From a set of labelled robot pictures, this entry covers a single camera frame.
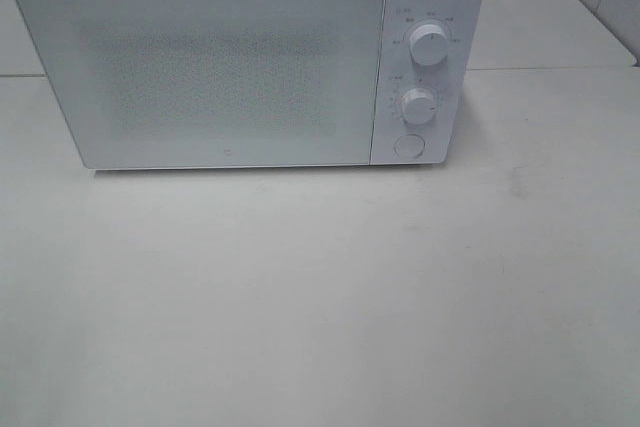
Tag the white round door button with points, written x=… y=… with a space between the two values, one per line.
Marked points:
x=409 y=146

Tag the white round knob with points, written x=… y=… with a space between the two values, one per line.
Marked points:
x=428 y=44
x=417 y=106

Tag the white microwave door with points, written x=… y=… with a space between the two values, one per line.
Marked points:
x=211 y=83

